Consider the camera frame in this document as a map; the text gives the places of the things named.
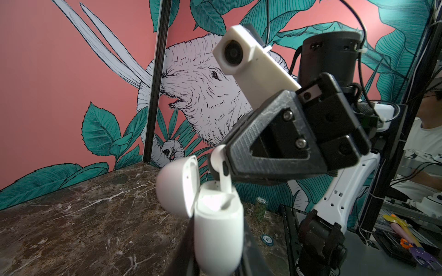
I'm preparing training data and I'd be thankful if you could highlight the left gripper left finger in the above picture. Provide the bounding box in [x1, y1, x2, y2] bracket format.
[164, 217, 200, 276]

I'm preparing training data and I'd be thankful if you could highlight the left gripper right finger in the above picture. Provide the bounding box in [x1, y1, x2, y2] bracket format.
[239, 221, 274, 276]

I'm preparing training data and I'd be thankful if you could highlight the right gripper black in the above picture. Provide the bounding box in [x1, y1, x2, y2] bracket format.
[221, 72, 371, 185]

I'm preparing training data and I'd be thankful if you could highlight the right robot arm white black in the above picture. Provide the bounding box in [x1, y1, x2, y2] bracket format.
[208, 25, 400, 276]

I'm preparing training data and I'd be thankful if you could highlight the poker chip near right base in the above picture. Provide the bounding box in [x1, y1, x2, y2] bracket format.
[261, 235, 274, 247]

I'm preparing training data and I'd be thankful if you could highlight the green poker chip stack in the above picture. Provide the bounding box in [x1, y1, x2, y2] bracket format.
[254, 196, 268, 221]

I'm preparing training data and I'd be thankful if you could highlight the person in white shirt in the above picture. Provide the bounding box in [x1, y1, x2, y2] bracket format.
[387, 77, 442, 202]

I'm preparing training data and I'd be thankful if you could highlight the black mounting rail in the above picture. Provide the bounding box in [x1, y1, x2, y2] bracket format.
[278, 204, 302, 276]

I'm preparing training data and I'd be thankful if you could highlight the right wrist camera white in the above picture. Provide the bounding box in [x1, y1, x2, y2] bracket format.
[212, 25, 301, 109]

